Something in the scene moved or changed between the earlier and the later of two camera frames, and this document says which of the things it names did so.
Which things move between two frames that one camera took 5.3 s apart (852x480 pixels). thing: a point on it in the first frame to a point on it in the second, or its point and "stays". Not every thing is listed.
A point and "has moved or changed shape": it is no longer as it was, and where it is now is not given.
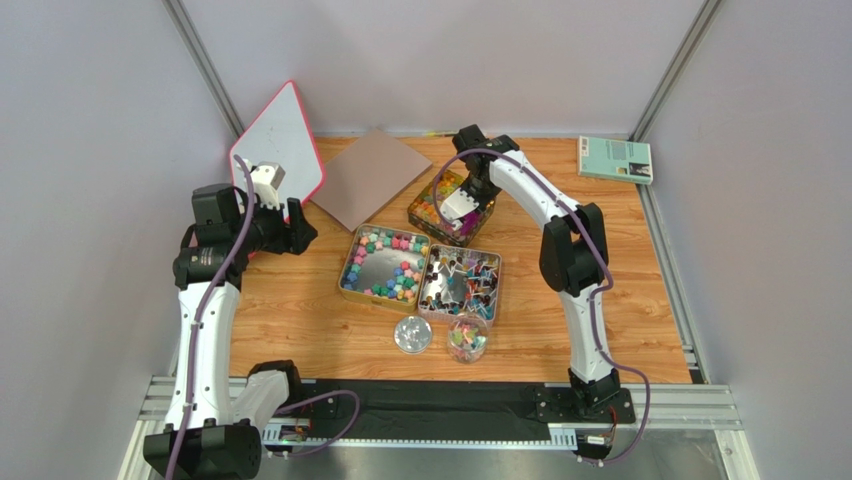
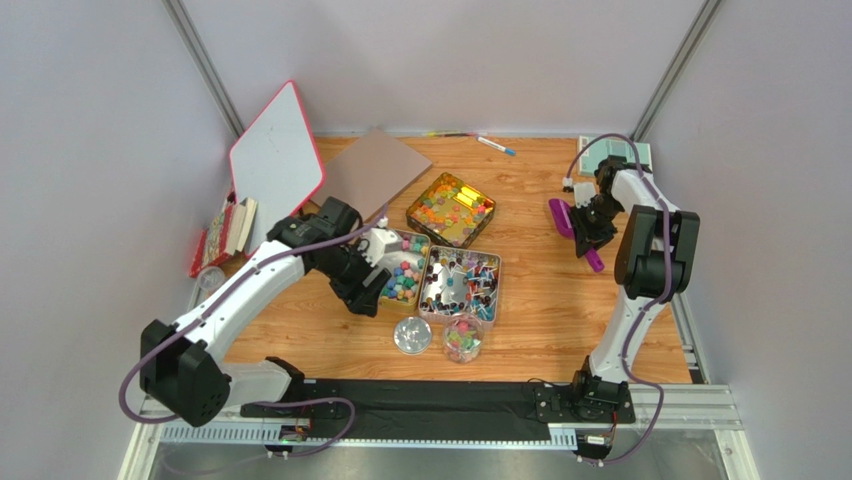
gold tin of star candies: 385,267 stays
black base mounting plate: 448,409 stays
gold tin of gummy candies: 425,209 stays
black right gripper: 476,196 to 589,230
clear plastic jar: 467,338 stays
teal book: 615,159 stays
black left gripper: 293,237 to 360,298
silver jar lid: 412,334 stays
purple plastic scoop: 470,225 has moved or changed shape
